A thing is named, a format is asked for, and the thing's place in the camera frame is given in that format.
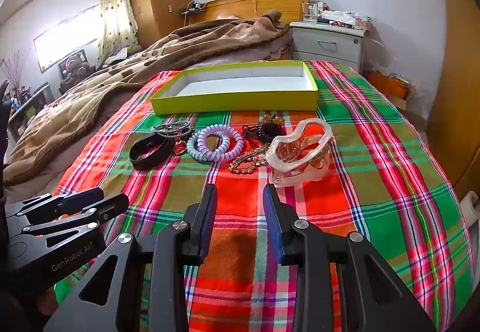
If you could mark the white plastic object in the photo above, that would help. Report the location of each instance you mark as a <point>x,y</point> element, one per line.
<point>470,210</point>

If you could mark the large wooden cabinet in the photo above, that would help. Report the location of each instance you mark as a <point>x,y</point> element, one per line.
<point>457,73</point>

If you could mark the grey nightstand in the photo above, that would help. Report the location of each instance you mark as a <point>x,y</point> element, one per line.
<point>326,43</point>

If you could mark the yellow-green cardboard box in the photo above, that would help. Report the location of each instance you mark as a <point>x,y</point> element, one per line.
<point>232,101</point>

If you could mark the white plastic bag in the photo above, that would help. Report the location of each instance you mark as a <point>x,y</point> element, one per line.
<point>378,58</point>

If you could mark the amber hair claw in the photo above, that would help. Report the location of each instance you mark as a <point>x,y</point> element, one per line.
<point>279,122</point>

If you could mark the wooden headboard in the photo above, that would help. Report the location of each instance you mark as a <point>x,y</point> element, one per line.
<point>240,5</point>

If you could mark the brown teddy bear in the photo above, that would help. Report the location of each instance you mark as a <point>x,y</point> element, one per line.
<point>75,67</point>

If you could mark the window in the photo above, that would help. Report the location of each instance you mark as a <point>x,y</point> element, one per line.
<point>63,41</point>

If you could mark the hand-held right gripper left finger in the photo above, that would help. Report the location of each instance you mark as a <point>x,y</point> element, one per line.
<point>210,221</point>

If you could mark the nightstand clutter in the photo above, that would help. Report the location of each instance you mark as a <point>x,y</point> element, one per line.
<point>341,18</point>

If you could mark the dried branches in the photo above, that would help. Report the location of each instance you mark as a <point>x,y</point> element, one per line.
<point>15,71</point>

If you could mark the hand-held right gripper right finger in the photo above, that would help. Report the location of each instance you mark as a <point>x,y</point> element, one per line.
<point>272,221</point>

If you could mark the dotted curtain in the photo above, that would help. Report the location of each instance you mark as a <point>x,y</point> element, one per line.
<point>116,5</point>

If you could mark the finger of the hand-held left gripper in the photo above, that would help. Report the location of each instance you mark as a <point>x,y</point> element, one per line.
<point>75,200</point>
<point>108,208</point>

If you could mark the clear drinking glass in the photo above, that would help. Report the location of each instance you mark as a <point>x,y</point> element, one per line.
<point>309,13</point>

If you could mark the black wristband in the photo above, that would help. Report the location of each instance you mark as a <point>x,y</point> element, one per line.
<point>137,161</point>

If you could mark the cluttered shelf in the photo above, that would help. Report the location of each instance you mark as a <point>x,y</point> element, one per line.
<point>28,110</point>

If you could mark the power strip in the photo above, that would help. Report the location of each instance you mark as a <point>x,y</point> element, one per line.
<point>192,8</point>

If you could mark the plaid bed cloth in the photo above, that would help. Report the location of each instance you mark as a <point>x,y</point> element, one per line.
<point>337,223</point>

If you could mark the large translucent hair claw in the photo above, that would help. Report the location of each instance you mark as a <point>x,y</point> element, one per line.
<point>288,167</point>

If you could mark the brown dotted blanket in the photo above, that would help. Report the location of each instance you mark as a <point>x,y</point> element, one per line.
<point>112,92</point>

